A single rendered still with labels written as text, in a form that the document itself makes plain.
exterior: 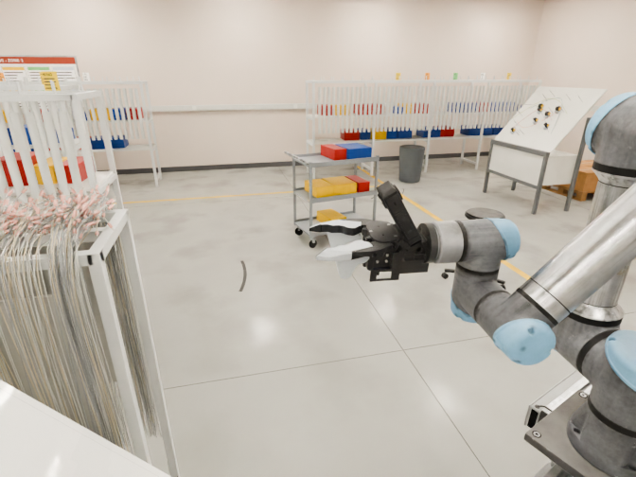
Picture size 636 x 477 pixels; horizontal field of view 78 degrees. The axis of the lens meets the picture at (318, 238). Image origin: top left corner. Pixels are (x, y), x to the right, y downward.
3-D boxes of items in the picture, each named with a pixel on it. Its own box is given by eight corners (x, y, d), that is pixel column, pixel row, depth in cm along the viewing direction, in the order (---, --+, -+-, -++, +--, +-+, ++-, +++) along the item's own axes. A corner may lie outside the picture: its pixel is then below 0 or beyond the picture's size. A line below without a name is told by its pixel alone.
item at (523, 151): (533, 214, 558) (560, 89, 494) (482, 192, 663) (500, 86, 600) (575, 210, 573) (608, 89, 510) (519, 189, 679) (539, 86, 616)
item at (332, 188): (353, 224, 522) (357, 141, 480) (374, 238, 480) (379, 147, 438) (283, 236, 483) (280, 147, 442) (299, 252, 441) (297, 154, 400)
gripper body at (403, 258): (365, 283, 68) (433, 278, 69) (370, 239, 63) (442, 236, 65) (356, 258, 74) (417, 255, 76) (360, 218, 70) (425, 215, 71)
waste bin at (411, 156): (427, 182, 725) (431, 147, 701) (406, 185, 708) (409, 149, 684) (412, 176, 764) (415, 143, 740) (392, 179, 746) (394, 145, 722)
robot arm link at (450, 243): (467, 233, 65) (447, 211, 72) (440, 235, 65) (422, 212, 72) (458, 271, 69) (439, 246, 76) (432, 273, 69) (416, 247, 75)
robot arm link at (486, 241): (519, 270, 70) (528, 225, 67) (460, 274, 69) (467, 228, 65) (494, 252, 77) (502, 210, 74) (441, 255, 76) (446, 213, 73)
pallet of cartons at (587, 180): (594, 183, 717) (601, 158, 700) (639, 195, 646) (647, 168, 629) (540, 187, 687) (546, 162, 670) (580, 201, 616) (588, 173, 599)
